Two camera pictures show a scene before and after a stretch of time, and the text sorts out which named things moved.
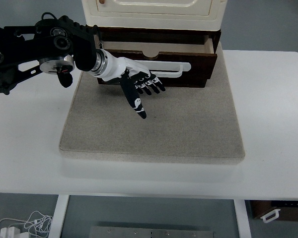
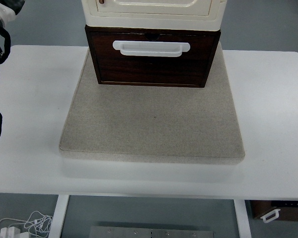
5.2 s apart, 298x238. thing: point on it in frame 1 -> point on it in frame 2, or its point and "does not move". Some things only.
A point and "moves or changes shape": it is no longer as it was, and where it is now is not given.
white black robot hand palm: (107, 67) -> (8, 9)
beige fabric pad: (183, 124) does not move
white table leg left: (58, 215) does not move
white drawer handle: (167, 66) -> (152, 49)
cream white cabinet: (209, 15) does not move
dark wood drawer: (199, 51) moves or changes shape
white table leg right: (242, 218) does not move
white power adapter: (11, 232) does not move
